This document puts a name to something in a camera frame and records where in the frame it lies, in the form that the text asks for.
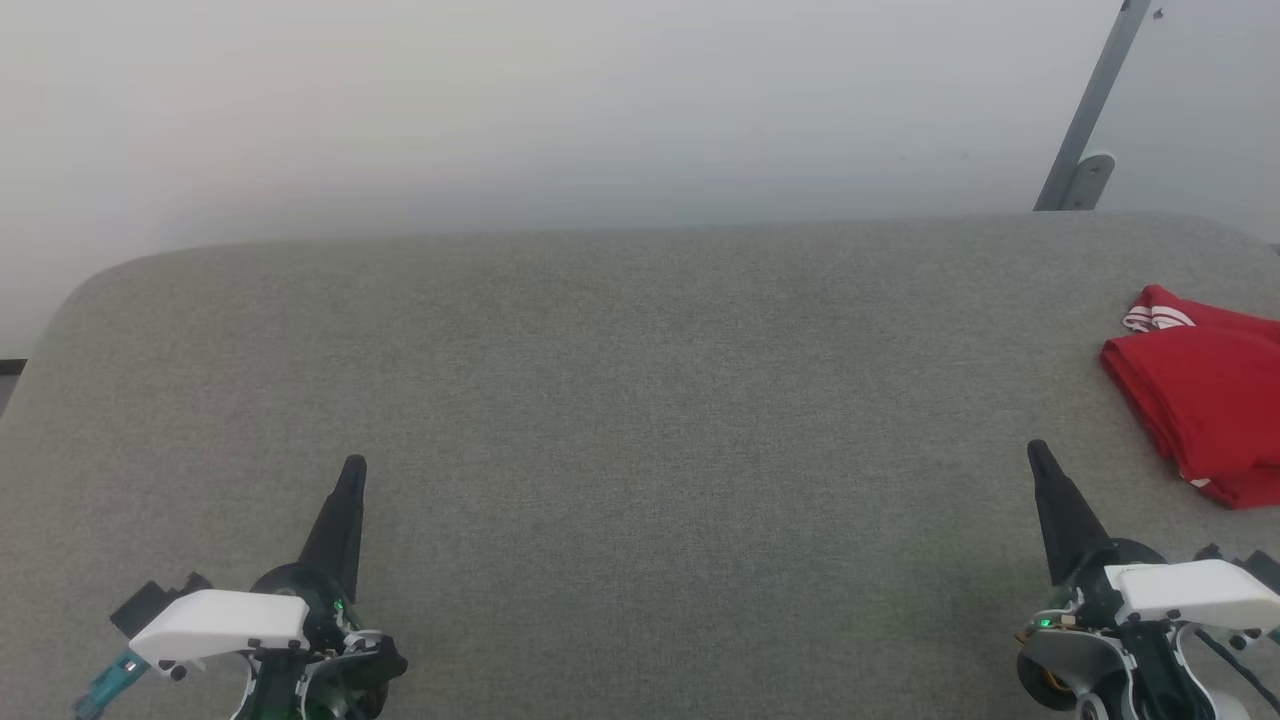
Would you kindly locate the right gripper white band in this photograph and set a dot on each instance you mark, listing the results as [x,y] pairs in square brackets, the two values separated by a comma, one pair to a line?
[1190,595]

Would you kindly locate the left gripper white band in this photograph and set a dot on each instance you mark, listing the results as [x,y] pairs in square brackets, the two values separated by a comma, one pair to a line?
[220,620]

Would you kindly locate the red white basketball jersey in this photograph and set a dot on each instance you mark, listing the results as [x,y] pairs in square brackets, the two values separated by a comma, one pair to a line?
[1210,400]

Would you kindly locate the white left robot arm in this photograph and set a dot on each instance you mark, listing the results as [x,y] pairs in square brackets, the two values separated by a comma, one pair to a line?
[350,680]

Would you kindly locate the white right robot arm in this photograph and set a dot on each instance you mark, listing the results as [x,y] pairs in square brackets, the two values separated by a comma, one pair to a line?
[1075,660]

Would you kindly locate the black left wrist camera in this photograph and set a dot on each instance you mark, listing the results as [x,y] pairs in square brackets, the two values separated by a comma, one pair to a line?
[150,600]

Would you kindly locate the teal left camera connector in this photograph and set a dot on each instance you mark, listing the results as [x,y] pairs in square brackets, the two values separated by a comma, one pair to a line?
[110,685]

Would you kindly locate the grey metal post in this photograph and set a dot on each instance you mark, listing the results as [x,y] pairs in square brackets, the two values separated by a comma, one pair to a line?
[1090,110]

